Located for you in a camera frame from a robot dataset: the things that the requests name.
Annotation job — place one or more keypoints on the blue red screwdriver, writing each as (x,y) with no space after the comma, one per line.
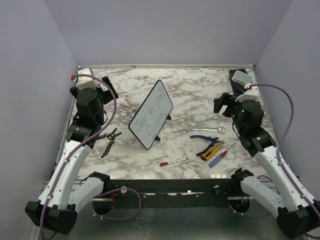
(219,157)

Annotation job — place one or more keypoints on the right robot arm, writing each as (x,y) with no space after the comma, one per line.
(296,211)

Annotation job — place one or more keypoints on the silver combination wrench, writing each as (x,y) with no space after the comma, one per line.
(219,130)

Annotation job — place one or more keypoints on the black flat box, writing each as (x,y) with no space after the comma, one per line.
(237,88)

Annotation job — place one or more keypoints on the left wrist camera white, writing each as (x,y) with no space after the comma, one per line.
(84,82)

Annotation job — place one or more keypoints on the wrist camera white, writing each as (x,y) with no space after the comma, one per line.
(84,82)
(251,92)

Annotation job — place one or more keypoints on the white whiteboard marker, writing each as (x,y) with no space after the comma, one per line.
(177,161)

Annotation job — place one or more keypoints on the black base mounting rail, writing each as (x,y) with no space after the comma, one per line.
(105,193)

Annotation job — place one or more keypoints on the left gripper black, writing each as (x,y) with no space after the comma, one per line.
(107,94)

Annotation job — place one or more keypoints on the small black-framed whiteboard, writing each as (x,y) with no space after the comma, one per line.
(151,115)

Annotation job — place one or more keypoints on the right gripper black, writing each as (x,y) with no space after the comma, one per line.
(225,99)

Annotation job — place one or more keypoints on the red marker cap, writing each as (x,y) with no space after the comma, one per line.
(163,164)

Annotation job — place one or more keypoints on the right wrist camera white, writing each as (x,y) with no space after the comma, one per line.
(251,92)

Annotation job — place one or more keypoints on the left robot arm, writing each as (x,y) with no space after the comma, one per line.
(80,139)

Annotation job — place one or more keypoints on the yellow utility knife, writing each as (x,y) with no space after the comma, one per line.
(211,151)

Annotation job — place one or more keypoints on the white small box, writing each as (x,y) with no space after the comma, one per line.
(241,78)

